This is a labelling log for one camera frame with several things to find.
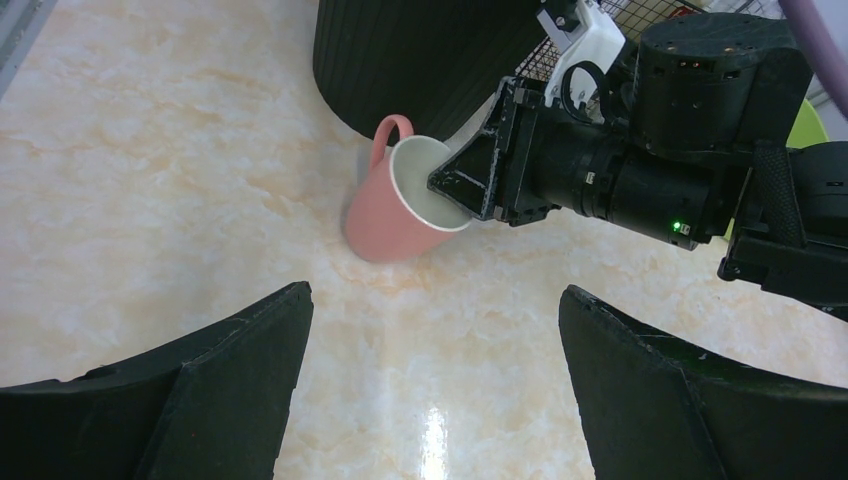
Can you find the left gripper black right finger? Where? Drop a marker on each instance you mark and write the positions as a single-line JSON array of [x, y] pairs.
[[655, 406]]

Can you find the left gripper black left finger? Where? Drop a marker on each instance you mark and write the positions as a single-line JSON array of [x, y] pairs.
[[212, 404]]

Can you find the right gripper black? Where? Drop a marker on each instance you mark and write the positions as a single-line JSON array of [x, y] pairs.
[[710, 98]]

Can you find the pink ceramic mug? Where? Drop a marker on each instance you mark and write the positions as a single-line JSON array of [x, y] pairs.
[[393, 216]]

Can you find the black plastic waste bin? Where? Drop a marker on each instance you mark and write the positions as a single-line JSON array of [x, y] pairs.
[[435, 62]]

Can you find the green plastic basin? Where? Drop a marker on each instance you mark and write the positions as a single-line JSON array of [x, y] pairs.
[[807, 130]]

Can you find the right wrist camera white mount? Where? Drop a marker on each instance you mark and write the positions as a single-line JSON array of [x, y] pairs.
[[580, 31]]

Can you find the black wire mesh rack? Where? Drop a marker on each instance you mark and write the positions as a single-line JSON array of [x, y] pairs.
[[632, 18]]

